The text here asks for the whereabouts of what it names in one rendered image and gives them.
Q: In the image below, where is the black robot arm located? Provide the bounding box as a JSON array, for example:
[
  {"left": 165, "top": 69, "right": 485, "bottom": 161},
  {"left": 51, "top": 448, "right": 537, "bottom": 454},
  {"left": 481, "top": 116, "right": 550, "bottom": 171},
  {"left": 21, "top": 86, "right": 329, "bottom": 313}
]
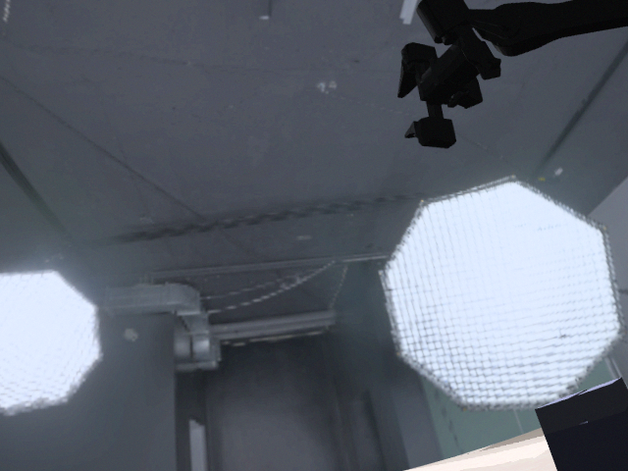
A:
[{"left": 416, "top": 0, "right": 628, "bottom": 109}]

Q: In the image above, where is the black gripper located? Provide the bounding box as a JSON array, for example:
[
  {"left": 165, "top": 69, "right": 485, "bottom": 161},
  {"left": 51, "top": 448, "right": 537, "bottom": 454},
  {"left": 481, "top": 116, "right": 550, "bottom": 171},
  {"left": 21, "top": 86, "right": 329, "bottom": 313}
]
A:
[{"left": 397, "top": 42, "right": 469, "bottom": 149}]

